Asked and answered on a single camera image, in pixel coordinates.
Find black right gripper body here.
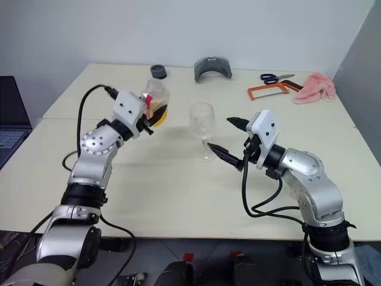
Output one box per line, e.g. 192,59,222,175
238,132,263,164

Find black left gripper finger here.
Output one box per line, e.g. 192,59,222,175
148,106,168,129

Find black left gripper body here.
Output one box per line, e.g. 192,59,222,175
138,113,155,136

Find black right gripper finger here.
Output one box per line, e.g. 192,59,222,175
207,142,241,172
226,116,249,133

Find clear bottle with white cap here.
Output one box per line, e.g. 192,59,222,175
139,78,171,128

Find clear wine glass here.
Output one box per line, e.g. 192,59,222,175
189,102,217,163

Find orange hacksaw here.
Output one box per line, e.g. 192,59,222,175
247,79,305,102

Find grey curved plastic shell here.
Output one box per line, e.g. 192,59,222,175
193,56,233,83

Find pink cloth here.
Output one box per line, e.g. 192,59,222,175
291,71,338,105

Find dark rounded shape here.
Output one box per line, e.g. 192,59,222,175
233,254,260,286
157,259,195,286

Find black open laptop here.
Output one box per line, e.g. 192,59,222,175
0,75,33,171

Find blue fabric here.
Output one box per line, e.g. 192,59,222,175
353,243,381,286

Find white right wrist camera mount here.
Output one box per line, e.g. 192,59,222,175
245,109,281,171

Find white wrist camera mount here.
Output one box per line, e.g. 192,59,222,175
112,91,150,139
245,109,281,171

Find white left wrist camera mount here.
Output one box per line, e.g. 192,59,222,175
112,91,150,139

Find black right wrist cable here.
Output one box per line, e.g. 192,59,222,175
241,147,316,269

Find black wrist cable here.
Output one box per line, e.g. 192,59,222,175
61,84,119,172
241,147,316,269

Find dark grey round ring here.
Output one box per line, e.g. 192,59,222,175
149,64,168,80

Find blue handled scissors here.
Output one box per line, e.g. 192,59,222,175
260,72,296,85

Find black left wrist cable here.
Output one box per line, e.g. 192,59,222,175
61,84,119,172

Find thin black cable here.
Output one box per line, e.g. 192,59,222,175
99,214,138,286

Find bundle of thin wires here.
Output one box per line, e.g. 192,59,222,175
0,230,31,269

